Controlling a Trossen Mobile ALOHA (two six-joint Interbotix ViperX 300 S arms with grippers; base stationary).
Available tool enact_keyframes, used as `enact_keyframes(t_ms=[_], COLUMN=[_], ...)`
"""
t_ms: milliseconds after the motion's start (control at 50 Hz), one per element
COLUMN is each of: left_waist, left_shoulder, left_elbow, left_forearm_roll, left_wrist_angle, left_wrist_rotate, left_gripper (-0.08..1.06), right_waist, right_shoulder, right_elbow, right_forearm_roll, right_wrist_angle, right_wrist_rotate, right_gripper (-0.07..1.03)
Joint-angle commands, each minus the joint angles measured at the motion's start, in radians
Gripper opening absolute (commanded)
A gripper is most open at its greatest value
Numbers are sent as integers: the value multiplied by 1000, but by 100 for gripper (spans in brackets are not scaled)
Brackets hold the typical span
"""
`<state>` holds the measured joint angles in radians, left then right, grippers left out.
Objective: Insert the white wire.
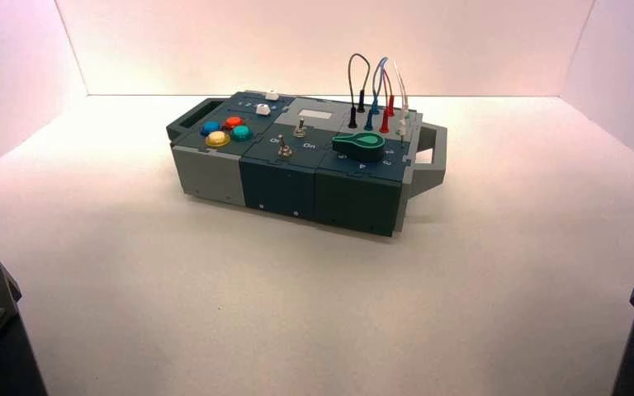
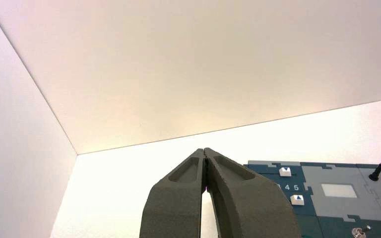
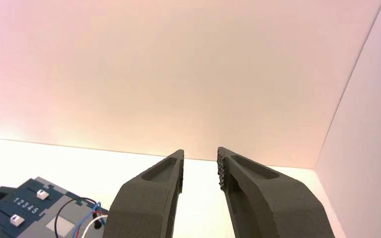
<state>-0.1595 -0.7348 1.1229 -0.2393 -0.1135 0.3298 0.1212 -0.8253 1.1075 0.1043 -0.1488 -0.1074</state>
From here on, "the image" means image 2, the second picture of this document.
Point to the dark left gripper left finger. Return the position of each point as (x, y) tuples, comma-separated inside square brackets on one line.
[(174, 210)]

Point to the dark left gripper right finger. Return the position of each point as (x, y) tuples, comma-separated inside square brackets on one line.
[(253, 210)]

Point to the white slider knob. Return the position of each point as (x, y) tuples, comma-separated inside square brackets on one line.
[(297, 200)]

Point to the white button down triangle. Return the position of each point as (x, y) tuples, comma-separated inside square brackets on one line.
[(285, 171)]

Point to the teal and grey control box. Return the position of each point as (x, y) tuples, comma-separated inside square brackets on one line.
[(335, 210)]

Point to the white display window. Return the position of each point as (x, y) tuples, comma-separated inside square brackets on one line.
[(339, 190)]

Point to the metal toggle switch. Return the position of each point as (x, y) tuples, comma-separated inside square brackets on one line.
[(358, 232)]

